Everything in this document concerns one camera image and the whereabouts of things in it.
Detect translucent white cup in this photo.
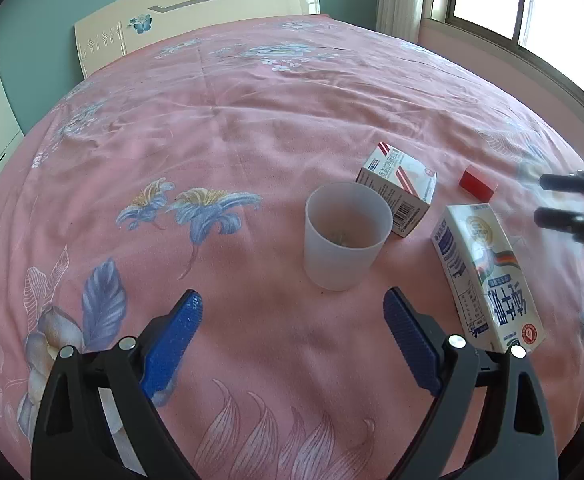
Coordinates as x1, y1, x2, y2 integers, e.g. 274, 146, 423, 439
304, 182, 394, 292

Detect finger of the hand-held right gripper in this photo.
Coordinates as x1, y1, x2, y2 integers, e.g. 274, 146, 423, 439
534, 207, 584, 241
539, 171, 584, 197

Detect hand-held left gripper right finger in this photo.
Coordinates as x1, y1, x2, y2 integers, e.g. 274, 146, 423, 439
383, 287, 559, 480

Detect red block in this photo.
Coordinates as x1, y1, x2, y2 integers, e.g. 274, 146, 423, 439
458, 164, 499, 200

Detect white medicine box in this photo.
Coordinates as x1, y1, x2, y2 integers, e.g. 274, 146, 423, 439
355, 141, 439, 238

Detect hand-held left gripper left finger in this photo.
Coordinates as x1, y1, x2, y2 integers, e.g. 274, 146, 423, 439
31, 289, 204, 480

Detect pink floral blanket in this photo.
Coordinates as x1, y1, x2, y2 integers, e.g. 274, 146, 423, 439
0, 12, 584, 480

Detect white milk carton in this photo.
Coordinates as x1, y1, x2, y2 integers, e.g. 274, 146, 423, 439
431, 203, 547, 355

